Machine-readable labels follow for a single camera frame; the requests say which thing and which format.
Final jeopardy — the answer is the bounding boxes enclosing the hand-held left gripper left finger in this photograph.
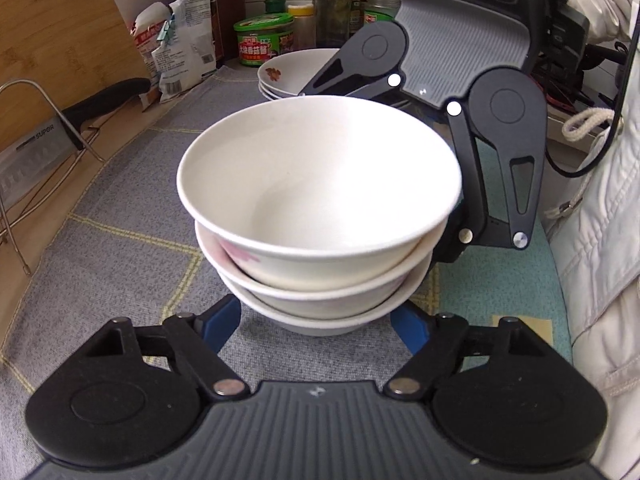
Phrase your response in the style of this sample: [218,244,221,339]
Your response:
[85,294,250,402]

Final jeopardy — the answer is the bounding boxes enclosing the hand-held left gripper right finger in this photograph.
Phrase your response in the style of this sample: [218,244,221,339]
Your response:
[384,302,551,400]

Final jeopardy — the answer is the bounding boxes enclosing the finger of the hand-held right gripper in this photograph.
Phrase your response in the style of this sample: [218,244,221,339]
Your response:
[434,104,546,265]
[299,52,423,108]

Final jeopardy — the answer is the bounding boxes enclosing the white bowl pink flower print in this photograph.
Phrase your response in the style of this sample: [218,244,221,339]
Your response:
[176,95,463,291]

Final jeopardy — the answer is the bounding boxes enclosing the clear glass bottle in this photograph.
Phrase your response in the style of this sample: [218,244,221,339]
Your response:
[315,0,352,51]

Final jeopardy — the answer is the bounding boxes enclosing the green-labelled glass jar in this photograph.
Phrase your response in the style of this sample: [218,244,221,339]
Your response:
[363,0,401,28]

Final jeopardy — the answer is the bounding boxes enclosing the yellow-lidded spice bottle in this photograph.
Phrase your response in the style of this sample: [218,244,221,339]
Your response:
[287,3,317,51]

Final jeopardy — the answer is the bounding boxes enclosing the green-lidded sauce jar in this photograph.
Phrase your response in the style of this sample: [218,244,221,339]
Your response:
[233,14,296,67]

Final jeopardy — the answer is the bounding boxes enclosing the white quilted jacket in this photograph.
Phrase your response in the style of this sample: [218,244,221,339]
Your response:
[545,25,640,480]

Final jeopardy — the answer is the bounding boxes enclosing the grey checked kitchen cloth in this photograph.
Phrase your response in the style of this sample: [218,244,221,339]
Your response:
[0,65,573,461]

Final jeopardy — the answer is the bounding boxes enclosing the white printed bag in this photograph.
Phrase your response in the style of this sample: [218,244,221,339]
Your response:
[159,0,217,98]

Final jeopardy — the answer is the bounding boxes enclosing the red and white bag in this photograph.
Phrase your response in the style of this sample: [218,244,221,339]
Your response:
[127,2,173,93]

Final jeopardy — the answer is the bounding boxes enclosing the wooden cutting board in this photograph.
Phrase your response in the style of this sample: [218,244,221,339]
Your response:
[0,0,151,153]

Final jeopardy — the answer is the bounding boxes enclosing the white drawstring cord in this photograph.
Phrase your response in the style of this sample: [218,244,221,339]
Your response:
[562,107,623,143]

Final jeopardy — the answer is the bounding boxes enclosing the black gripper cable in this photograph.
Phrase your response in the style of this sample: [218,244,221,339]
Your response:
[545,20,640,178]

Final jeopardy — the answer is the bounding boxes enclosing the metal wire rack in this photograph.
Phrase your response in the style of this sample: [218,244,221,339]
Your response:
[0,79,106,276]

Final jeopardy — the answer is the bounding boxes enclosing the black-handled cleaver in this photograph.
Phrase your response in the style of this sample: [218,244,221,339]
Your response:
[0,77,151,211]

